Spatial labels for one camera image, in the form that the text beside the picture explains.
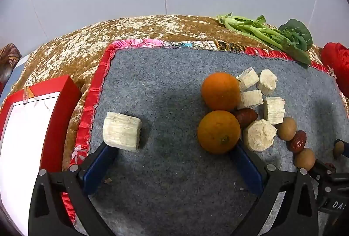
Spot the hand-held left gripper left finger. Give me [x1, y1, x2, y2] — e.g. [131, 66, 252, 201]
[29, 141, 119, 236]

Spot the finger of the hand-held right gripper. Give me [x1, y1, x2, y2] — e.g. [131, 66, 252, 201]
[335, 139, 349, 158]
[309, 160, 349, 184]

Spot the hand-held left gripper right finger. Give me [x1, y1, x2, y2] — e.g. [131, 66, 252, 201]
[228, 140, 319, 236]

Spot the brown longan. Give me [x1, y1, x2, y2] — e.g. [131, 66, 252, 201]
[333, 141, 345, 159]
[277, 117, 297, 141]
[294, 148, 316, 171]

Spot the large sugarcane piece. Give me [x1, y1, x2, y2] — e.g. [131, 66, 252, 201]
[103, 112, 142, 153]

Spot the orange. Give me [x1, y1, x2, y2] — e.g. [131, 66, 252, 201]
[197, 110, 241, 155]
[201, 72, 242, 112]

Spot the red box with white inside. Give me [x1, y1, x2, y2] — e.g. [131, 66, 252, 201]
[0, 75, 82, 236]

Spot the red cloth bundle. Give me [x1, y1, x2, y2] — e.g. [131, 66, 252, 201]
[321, 42, 349, 97]

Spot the grey mat with red trim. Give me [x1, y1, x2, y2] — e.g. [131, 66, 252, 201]
[61, 39, 349, 236]

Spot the golden velvet cloth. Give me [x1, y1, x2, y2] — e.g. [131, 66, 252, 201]
[0, 14, 349, 171]

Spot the green leafy vegetable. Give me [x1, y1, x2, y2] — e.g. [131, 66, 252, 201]
[217, 13, 313, 65]

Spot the striped multicolour cloth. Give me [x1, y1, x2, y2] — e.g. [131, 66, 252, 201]
[0, 43, 22, 84]

